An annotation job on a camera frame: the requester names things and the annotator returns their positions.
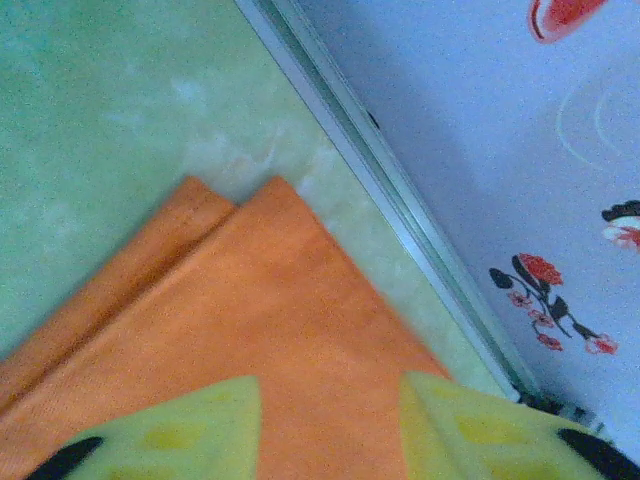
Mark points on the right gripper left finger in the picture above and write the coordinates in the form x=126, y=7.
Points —
x=200, y=435

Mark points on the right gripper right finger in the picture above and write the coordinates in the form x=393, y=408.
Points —
x=475, y=440

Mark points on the orange trousers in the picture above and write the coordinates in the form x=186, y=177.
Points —
x=275, y=300

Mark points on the aluminium table side rail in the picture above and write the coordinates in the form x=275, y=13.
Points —
x=350, y=115

